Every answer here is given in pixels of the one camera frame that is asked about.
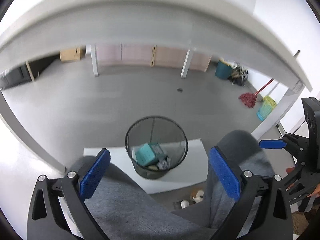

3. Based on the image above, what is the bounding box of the green cardboard box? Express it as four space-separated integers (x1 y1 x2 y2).
135 143 167 167

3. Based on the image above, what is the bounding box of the pink low cabinet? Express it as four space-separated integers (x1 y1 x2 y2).
95 43 212 73

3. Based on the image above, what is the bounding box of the person's right hand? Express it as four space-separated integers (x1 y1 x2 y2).
283 165 319 204

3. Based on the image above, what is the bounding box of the white paper ball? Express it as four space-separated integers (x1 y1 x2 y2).
157 156 171 171

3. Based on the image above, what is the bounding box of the grey trousers right leg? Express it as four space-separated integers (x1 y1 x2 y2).
173 130 274 229

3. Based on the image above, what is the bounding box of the teal waste bucket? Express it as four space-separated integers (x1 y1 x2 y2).
215 60 233 80

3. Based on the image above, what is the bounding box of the black mesh trash bin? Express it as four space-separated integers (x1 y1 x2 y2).
125 115 189 180

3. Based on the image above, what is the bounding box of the cardboard box on floor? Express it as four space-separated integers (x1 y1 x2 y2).
60 47 86 62

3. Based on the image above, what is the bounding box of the teal yellow basket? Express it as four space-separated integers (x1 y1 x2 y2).
257 96 277 121

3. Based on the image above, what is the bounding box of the red mop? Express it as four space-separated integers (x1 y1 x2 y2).
239 79 274 108

